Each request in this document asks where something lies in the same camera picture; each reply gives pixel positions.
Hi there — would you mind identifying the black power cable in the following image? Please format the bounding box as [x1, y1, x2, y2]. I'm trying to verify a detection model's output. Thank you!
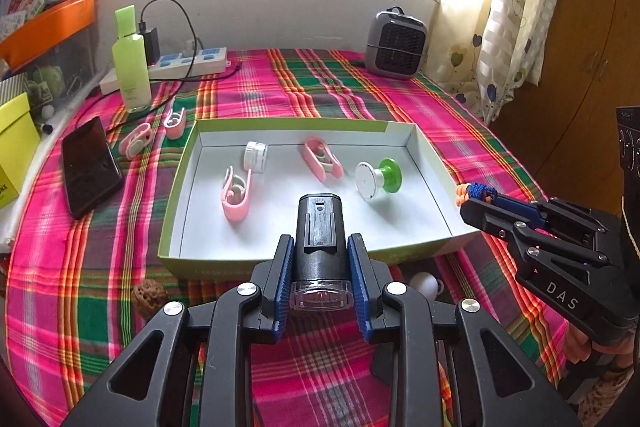
[74, 0, 244, 134]

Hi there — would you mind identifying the green white cardboard tray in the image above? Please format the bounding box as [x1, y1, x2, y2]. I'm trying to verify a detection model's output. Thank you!
[157, 118, 478, 281]

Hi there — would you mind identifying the black charger plug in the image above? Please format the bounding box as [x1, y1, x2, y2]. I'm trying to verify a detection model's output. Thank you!
[139, 20, 160, 66]

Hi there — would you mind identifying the heart patterned curtain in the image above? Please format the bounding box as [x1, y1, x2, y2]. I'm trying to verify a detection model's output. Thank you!
[424, 0, 556, 124]

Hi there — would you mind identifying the striped grey white box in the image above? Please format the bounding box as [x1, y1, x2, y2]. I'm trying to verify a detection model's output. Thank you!
[0, 72, 28, 105]

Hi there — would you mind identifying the black cylindrical light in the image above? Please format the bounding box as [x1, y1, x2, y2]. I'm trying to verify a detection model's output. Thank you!
[290, 193, 354, 313]

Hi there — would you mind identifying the green lotion bottle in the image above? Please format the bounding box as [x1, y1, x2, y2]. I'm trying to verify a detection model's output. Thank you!
[112, 5, 152, 113]

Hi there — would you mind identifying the person's right hand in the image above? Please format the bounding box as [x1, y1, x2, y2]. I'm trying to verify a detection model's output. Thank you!
[564, 325, 634, 369]

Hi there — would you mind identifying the white blue power strip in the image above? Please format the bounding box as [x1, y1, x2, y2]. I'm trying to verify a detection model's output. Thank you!
[98, 45, 230, 96]

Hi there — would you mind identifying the grey small space heater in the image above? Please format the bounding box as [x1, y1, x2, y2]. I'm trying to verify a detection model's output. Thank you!
[363, 5, 428, 79]

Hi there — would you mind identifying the black smartphone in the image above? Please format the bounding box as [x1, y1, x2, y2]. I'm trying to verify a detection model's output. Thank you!
[62, 117, 124, 220]

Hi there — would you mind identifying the white ribbed small cap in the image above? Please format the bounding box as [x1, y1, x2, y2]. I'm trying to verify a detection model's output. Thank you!
[243, 141, 268, 173]

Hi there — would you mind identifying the pink clip with white roller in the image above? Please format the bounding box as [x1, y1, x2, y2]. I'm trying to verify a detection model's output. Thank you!
[221, 166, 253, 222]

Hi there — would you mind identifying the pink clip near phone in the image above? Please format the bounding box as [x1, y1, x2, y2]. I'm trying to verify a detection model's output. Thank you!
[118, 122, 152, 160]

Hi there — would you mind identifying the yellow shoe box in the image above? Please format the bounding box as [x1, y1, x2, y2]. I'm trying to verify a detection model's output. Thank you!
[0, 93, 40, 208]

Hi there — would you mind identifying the green white spool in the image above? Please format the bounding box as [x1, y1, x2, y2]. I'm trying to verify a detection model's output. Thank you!
[355, 157, 402, 200]

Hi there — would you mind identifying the orange lidded storage bin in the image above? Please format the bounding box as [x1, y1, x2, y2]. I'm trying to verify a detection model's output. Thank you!
[0, 0, 96, 70]

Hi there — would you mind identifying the left brown walnut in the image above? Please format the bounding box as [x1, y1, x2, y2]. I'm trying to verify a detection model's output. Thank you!
[131, 279, 168, 321]

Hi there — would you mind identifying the pink clip near bottle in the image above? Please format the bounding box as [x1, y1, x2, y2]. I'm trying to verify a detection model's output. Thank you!
[163, 107, 186, 141]

